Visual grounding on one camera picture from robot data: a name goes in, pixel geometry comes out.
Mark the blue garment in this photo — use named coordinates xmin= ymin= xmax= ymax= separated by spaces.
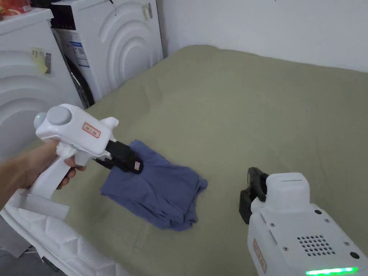
xmin=100 ymin=139 xmax=209 ymax=232

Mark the bed with pale green sheet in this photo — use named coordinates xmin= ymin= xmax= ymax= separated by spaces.
xmin=0 ymin=44 xmax=368 ymax=276

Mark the person's left hand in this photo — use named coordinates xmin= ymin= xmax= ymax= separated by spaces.
xmin=15 ymin=141 xmax=87 ymax=191

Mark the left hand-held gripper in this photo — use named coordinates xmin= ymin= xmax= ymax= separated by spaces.
xmin=19 ymin=105 xmax=144 ymax=220

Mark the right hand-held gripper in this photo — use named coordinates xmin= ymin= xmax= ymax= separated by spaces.
xmin=238 ymin=166 xmax=368 ymax=276

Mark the white washing machine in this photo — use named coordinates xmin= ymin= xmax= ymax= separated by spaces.
xmin=0 ymin=0 xmax=86 ymax=139
xmin=50 ymin=0 xmax=165 ymax=110

